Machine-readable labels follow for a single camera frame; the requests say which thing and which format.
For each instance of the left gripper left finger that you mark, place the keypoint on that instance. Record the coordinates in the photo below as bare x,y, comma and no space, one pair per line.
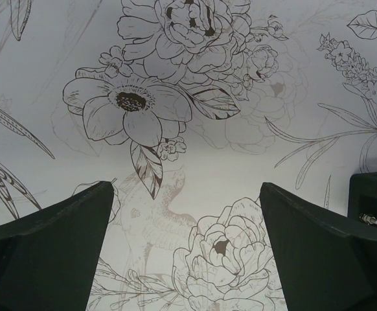
48,258

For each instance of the floral patterned mat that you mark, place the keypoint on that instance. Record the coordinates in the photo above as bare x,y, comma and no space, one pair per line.
187,108

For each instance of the black fuse box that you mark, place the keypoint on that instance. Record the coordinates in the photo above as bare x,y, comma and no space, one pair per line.
362,198

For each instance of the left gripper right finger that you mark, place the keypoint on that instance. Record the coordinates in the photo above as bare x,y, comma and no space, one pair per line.
325,261

